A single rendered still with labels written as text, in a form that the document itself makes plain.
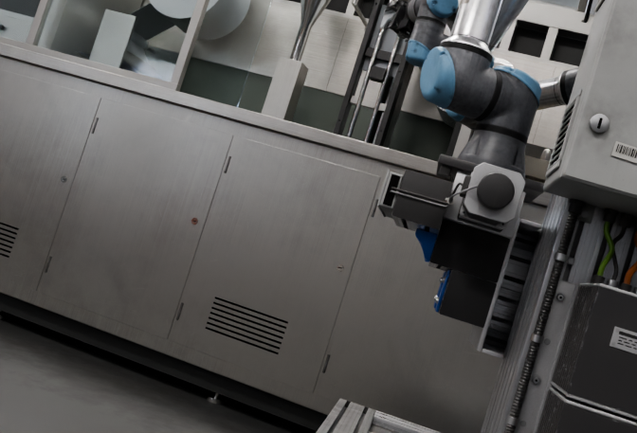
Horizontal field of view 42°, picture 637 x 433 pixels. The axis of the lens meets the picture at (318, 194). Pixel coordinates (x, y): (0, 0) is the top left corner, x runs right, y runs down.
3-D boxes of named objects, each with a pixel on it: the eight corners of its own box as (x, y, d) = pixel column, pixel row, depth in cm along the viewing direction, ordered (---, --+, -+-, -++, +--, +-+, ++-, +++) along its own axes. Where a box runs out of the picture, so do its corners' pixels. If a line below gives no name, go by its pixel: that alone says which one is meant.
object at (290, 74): (247, 123, 293) (296, -27, 296) (260, 132, 306) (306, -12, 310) (283, 134, 289) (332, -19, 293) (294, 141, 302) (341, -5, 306)
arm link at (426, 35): (450, 72, 202) (464, 30, 203) (410, 56, 199) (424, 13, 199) (436, 76, 210) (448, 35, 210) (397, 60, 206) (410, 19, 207)
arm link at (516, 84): (539, 140, 177) (556, 81, 178) (486, 119, 173) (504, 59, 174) (510, 142, 189) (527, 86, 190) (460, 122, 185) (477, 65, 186)
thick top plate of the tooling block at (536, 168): (499, 168, 261) (504, 149, 262) (503, 187, 300) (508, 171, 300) (550, 181, 257) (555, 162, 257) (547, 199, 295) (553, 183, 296)
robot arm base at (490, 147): (526, 181, 172) (540, 135, 173) (456, 160, 174) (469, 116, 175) (518, 189, 187) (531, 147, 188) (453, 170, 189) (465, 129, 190)
